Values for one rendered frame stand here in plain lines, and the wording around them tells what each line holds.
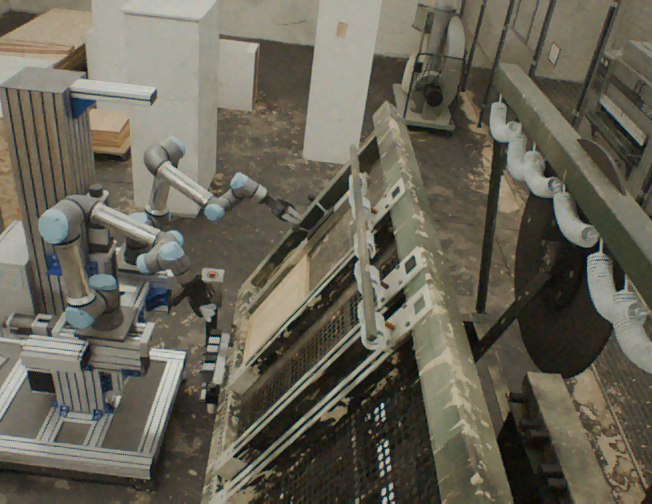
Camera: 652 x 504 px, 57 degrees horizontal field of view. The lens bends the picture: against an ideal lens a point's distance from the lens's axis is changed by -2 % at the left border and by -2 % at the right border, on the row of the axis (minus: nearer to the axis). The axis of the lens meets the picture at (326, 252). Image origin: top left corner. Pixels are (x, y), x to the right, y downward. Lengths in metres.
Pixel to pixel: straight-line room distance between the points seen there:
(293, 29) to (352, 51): 4.59
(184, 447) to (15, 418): 0.92
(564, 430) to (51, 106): 2.06
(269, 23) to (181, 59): 5.99
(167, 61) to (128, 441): 2.82
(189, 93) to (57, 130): 2.49
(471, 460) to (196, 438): 2.61
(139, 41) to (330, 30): 2.05
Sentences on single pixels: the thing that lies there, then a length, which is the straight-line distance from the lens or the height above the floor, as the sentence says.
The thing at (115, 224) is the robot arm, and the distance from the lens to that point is 2.45.
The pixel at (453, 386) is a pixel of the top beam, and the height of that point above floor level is 1.96.
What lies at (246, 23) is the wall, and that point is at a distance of 10.84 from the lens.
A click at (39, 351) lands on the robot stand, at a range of 2.91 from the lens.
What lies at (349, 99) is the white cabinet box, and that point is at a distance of 6.40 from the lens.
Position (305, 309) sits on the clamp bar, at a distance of 2.36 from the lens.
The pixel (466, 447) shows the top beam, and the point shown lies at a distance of 1.28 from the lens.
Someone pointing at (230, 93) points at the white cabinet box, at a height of 0.20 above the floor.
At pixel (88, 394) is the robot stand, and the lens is 3.47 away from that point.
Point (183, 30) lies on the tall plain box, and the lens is 4.83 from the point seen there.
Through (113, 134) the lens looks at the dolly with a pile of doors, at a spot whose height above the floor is 0.27.
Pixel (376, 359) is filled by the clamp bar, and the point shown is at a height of 1.71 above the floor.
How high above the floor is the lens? 2.91
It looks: 34 degrees down
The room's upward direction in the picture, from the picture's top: 8 degrees clockwise
